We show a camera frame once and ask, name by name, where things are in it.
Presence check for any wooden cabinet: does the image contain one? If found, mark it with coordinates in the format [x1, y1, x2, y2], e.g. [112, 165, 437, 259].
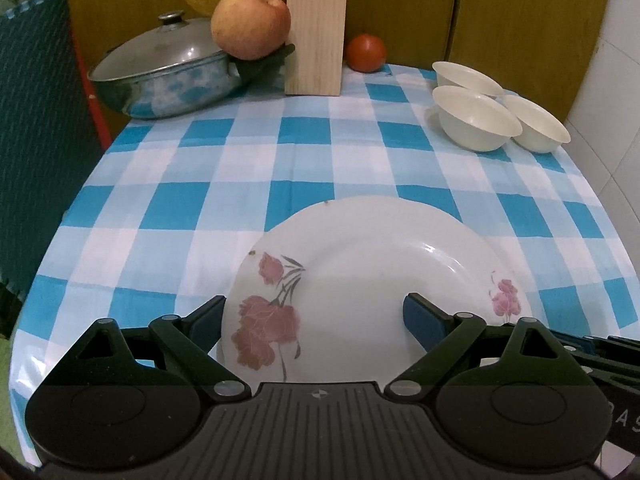
[62, 0, 614, 126]

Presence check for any steel cooking pot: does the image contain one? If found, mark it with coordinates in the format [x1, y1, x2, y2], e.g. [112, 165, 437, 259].
[87, 42, 296, 120]

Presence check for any apple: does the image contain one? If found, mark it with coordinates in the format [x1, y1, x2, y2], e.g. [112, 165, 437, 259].
[210, 0, 292, 61]

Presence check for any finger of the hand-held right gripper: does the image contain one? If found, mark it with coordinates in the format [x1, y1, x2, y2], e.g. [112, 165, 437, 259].
[552, 331, 640, 355]
[570, 351, 640, 379]

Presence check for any glass pot lid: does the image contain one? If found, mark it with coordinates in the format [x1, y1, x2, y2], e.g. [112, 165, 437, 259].
[89, 10, 226, 82]

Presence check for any white plate with red flowers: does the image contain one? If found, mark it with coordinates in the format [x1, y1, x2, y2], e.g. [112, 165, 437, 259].
[219, 196, 534, 384]

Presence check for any teal foam mat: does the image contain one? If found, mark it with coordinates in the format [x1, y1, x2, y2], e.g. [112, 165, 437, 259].
[0, 0, 109, 341]

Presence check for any blue checkered tablecloth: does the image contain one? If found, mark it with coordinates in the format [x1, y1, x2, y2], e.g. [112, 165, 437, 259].
[9, 62, 637, 467]

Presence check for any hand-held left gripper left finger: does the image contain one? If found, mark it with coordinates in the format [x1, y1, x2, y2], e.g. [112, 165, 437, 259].
[40, 296, 250, 404]

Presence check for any cream bowl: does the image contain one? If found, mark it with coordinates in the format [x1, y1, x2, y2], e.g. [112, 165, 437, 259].
[502, 94, 572, 154]
[431, 61, 505, 100]
[432, 85, 523, 152]

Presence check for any wooden block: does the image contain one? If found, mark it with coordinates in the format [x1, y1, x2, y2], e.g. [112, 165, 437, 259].
[285, 0, 349, 97]

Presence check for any red tomato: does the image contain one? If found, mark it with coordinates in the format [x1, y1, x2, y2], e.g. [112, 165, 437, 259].
[347, 33, 387, 72]

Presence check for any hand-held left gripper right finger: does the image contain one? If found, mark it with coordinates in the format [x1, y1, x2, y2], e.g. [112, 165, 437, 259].
[385, 293, 596, 401]

